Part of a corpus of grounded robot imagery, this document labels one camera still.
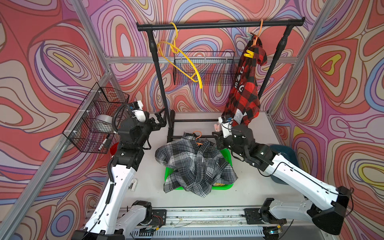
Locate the orange hanger with grey shirt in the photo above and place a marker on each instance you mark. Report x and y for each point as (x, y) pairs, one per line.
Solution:
(199, 140)

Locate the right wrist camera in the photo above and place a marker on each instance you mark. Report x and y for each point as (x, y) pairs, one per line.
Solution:
(226, 125)

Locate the red plastic cup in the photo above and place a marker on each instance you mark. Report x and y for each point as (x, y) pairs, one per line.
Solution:
(113, 149)

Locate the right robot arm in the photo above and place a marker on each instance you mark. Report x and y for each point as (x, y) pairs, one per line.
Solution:
(324, 205)

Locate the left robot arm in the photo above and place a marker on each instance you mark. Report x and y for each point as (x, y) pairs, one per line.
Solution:
(134, 126)

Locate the orange hanger with red shirt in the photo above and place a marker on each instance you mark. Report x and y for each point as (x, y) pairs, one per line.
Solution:
(258, 34)

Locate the dark teal bin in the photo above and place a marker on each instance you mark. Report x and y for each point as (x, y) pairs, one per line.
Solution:
(287, 152)

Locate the pink clothespin on grey shirt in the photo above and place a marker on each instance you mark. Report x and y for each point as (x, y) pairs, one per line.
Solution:
(217, 127)

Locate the teal clothespin on red shirt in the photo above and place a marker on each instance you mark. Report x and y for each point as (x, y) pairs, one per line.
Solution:
(249, 36)

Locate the black wire basket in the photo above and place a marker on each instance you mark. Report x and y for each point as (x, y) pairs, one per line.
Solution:
(216, 68)
(84, 131)

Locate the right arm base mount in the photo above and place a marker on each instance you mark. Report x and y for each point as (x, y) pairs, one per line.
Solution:
(256, 216)

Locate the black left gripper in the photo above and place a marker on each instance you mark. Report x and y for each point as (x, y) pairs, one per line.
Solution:
(155, 127)

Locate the grey plaid long-sleeve shirt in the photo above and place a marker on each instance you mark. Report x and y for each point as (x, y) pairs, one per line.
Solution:
(196, 168)

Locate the grey tape roll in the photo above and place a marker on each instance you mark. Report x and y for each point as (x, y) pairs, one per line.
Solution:
(105, 118)

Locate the red plaid long-sleeve shirt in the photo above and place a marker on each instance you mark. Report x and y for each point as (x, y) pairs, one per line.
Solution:
(243, 104)

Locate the white clothespin on table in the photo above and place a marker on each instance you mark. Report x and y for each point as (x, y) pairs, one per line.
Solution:
(133, 185)

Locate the rear black wire basket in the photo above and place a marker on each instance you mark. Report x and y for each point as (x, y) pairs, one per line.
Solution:
(216, 68)

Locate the yellow clothespin on red shirt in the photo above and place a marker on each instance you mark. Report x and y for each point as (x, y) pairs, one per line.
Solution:
(249, 54)

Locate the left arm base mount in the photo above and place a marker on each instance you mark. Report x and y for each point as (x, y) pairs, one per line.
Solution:
(158, 218)

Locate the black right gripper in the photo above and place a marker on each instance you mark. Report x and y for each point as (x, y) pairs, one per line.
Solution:
(219, 141)

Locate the black marker in basket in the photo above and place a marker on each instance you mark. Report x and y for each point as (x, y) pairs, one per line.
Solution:
(102, 144)

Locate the green plastic basket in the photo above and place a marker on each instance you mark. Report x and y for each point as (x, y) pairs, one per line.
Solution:
(227, 155)

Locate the black clothes rack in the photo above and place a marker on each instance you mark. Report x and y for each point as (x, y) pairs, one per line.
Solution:
(149, 29)

